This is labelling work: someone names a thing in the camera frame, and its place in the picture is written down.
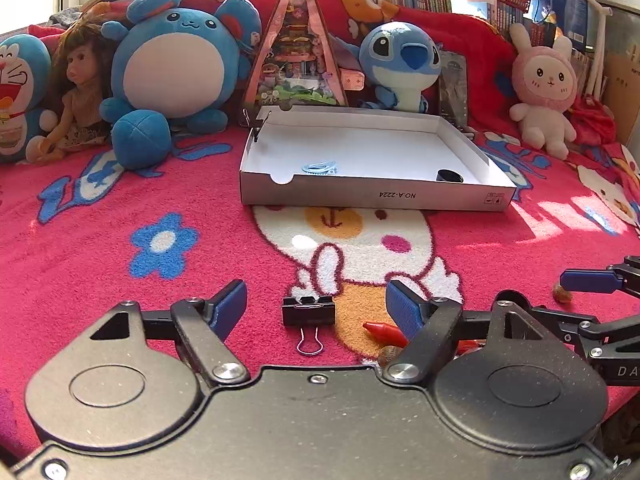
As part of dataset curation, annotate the row of blue books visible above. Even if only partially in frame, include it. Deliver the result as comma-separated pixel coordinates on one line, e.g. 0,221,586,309
470,0,546,46

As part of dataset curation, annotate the small red pointed object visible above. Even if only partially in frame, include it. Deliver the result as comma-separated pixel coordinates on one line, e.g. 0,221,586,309
362,321,411,347

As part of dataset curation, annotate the pink bunny plush toy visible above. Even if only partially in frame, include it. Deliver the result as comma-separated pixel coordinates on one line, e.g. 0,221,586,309
509,22,578,160

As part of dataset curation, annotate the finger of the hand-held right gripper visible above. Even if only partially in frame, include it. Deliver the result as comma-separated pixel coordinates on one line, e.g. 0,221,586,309
560,255,640,295
530,308,640,358

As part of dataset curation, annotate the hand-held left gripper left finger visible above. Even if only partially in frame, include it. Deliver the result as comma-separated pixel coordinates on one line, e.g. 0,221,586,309
89,280,251,387

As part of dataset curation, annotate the pink triangular miniature house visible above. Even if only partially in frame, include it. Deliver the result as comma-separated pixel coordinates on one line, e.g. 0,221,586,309
243,0,349,111

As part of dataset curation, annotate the red crumpled cloth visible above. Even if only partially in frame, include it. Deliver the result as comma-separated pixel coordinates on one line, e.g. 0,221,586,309
570,95,617,148

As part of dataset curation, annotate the blue alien plush toy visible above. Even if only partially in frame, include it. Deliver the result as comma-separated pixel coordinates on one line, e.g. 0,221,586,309
327,21,443,113

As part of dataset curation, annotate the blue shopping bag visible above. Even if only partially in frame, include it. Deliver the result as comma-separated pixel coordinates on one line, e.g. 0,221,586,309
530,0,588,53

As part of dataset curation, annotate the blue cat plush toy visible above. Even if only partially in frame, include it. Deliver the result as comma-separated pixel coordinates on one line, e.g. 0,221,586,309
0,34,60,163

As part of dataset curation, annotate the blue round mouse plush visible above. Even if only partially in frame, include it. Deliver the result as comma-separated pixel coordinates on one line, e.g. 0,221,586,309
99,0,262,171

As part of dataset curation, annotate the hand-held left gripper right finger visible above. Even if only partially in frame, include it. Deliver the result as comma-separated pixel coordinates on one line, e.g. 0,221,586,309
384,280,553,384

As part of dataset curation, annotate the white cardboard box lid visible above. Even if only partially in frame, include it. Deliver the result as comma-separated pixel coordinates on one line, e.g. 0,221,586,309
239,106,517,212

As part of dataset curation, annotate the brown cardboard box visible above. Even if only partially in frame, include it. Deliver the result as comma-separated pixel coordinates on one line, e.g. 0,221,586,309
600,52,640,146

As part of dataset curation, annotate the light blue hair clip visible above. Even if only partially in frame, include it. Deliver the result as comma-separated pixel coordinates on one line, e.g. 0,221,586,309
300,160,341,177

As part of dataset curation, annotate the white pole stand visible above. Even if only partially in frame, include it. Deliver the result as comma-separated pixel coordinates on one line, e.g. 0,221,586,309
582,0,613,98

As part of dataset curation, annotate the brown-haired doll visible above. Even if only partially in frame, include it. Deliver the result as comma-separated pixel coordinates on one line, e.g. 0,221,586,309
25,14,118,163

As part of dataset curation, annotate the black binder clip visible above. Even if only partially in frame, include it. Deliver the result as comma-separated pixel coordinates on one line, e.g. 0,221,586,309
281,296,336,356
242,108,273,143

